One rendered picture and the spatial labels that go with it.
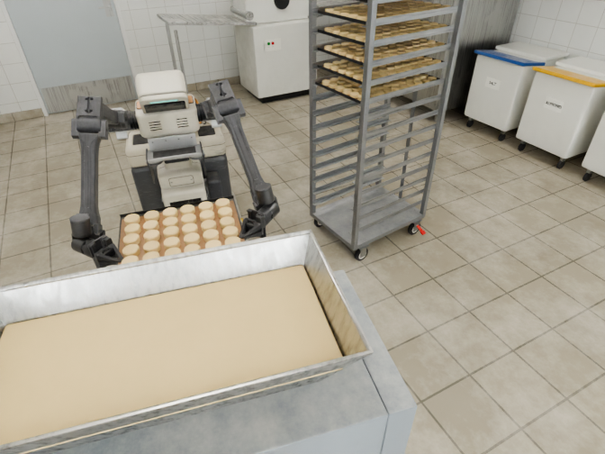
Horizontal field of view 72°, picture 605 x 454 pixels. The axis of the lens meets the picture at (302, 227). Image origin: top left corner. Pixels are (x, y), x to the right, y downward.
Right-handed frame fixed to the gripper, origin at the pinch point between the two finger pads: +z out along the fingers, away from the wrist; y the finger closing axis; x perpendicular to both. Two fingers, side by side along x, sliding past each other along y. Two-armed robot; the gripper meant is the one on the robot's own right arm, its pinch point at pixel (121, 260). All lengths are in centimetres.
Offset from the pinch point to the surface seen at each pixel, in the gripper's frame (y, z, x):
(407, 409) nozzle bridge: 22, 93, -19
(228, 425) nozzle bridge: 22, 70, -35
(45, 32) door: -7, -376, 231
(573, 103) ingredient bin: -38, 129, 329
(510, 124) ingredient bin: -77, 88, 365
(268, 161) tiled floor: -94, -98, 227
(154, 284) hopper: 32, 48, -24
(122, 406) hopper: 31, 60, -42
